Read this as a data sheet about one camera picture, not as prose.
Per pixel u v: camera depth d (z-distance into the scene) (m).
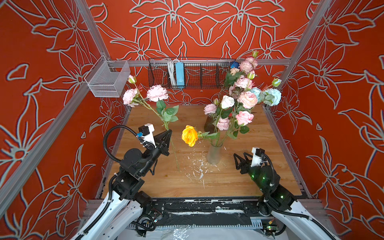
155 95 0.52
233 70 0.78
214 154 0.85
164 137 0.58
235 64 0.81
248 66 0.74
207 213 0.73
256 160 0.65
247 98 0.53
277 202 0.55
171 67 0.87
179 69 0.89
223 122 0.67
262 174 0.57
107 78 0.94
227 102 0.57
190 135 0.53
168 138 0.61
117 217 0.55
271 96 0.57
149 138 0.53
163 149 0.54
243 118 0.53
